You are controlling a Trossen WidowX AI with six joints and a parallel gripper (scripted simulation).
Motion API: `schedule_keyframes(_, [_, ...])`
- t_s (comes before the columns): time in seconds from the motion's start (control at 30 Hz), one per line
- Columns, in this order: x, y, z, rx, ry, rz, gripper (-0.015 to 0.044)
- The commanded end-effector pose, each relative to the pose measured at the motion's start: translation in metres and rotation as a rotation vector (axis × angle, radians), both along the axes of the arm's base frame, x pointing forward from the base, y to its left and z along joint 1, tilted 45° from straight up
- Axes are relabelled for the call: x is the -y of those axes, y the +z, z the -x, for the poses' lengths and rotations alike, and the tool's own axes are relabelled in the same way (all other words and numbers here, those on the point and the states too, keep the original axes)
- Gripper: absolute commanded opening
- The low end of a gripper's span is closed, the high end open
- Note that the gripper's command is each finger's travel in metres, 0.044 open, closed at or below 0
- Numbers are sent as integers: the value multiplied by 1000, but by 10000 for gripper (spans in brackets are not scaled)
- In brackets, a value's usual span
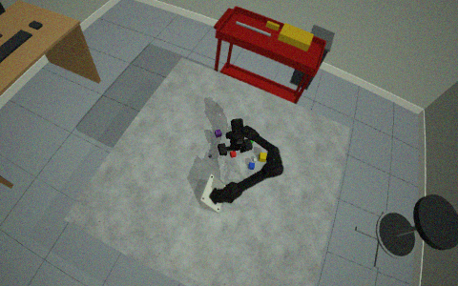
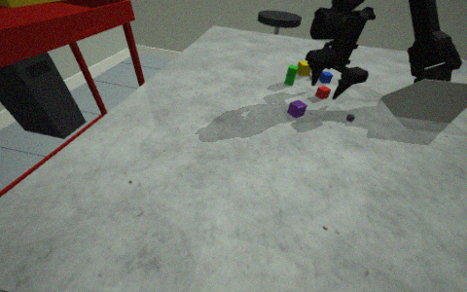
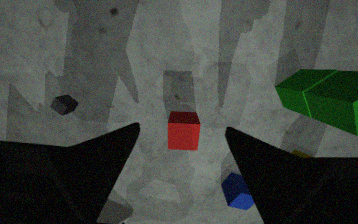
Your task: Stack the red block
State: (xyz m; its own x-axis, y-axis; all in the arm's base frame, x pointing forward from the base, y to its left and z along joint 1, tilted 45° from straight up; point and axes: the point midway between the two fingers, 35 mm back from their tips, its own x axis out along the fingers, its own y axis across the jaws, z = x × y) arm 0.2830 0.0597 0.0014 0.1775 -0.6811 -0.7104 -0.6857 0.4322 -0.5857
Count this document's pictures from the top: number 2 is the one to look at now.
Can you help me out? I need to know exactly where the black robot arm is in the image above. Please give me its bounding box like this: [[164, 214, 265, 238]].
[[309, 0, 462, 83]]

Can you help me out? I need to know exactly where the green block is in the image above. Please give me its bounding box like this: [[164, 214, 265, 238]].
[[284, 76, 295, 86], [286, 64, 299, 78]]

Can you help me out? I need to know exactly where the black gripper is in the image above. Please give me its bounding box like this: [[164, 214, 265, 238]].
[[305, 38, 368, 100]]

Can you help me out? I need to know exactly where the blue block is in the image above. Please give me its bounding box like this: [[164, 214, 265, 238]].
[[319, 72, 333, 83]]

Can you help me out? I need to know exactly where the yellow block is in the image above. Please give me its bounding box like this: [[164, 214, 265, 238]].
[[297, 61, 311, 76]]

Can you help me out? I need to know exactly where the red block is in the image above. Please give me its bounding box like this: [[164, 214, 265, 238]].
[[316, 86, 331, 99]]

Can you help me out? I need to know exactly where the purple cube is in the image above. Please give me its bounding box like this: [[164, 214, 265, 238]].
[[287, 100, 306, 119]]

